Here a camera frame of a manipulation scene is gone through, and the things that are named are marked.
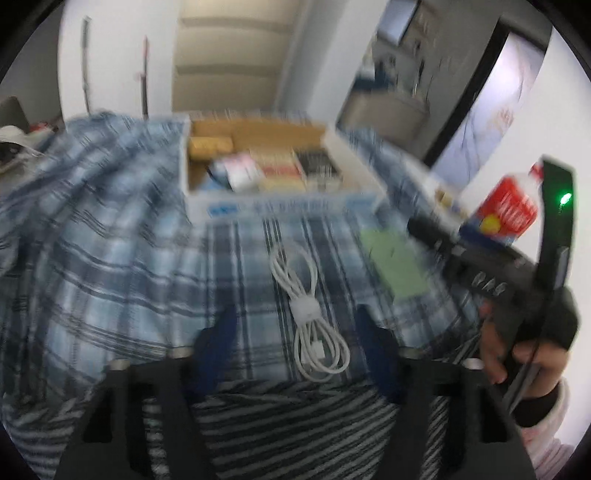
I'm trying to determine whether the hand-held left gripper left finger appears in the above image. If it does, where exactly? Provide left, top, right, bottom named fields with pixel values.
left=55, top=307, right=241, bottom=480

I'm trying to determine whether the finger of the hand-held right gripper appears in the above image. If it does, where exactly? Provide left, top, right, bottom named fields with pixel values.
left=406, top=216, right=462, bottom=259

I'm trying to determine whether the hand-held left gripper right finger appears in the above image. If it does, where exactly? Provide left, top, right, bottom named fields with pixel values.
left=353, top=305, right=539, bottom=480

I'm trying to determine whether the green pad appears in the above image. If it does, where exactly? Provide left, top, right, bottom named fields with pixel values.
left=359, top=228, right=428, bottom=301

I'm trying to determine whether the white cable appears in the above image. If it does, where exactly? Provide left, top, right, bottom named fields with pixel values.
left=269, top=242, right=352, bottom=381

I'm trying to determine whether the small black box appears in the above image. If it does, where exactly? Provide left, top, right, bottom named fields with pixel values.
left=295, top=150, right=345, bottom=190

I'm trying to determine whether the shallow cardboard box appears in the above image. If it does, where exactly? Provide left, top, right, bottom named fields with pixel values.
left=182, top=117, right=386, bottom=223

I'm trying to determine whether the red gold box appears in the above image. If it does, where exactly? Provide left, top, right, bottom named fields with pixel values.
left=259, top=150, right=308, bottom=192

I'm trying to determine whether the white red packet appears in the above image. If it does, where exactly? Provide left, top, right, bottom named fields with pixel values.
left=221, top=154, right=265, bottom=192

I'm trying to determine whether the yellow blue flat pack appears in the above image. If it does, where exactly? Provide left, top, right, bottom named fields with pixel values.
left=189, top=135, right=234, bottom=160

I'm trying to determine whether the person's right forearm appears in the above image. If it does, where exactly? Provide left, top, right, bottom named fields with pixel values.
left=515, top=376, right=580, bottom=469

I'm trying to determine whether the person's right hand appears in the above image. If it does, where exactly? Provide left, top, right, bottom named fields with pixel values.
left=478, top=288, right=580, bottom=402

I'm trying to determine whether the gold packet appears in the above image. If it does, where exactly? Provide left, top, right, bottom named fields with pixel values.
left=434, top=187, right=462, bottom=215

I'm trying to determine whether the red label cola bottle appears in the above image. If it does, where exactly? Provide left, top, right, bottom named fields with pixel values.
left=459, top=161, right=546, bottom=247

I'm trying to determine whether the beige bathroom vanity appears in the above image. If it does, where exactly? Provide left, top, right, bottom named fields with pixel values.
left=339, top=88, right=430, bottom=144

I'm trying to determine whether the black framed glass door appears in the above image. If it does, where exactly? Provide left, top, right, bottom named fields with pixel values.
left=422, top=18, right=555, bottom=195

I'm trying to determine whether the blue tissue packet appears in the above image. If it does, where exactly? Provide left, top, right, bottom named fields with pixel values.
left=203, top=159, right=232, bottom=191

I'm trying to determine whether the white crumpled bag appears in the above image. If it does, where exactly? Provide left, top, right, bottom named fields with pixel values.
left=0, top=124, right=47, bottom=174

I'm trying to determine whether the grey chair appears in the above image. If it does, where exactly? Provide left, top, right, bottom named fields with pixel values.
left=0, top=97, right=26, bottom=130

